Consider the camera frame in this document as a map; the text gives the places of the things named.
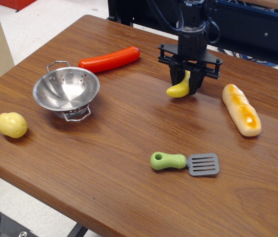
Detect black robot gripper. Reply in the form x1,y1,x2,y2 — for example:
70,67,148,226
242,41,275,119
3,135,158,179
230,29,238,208
158,24,223,95

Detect yellow toy banana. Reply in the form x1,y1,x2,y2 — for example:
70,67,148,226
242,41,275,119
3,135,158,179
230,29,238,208
166,70,191,98

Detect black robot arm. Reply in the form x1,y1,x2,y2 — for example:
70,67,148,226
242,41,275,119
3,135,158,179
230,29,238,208
147,0,223,98

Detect small steel colander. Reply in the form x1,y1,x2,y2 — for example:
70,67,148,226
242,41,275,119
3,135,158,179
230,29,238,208
33,60,100,122

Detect toy bread loaf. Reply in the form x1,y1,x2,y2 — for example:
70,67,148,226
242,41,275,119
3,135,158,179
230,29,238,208
222,84,262,137

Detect red toy sausage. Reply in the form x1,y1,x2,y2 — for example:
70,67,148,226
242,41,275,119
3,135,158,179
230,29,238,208
78,46,140,73

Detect yellow toy potato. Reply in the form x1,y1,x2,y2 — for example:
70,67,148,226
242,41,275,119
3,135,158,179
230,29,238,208
0,112,28,138

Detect red box on floor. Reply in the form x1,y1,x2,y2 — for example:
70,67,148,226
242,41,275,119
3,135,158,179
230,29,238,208
0,0,36,10

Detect black metal frame rail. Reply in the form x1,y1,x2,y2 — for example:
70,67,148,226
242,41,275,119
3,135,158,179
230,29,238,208
108,0,278,64

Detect green handled grey toy spatula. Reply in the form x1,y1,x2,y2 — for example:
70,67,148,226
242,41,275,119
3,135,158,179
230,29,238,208
150,152,220,177

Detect aluminium frame base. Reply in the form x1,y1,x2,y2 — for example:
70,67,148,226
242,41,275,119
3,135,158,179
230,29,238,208
0,199,41,237

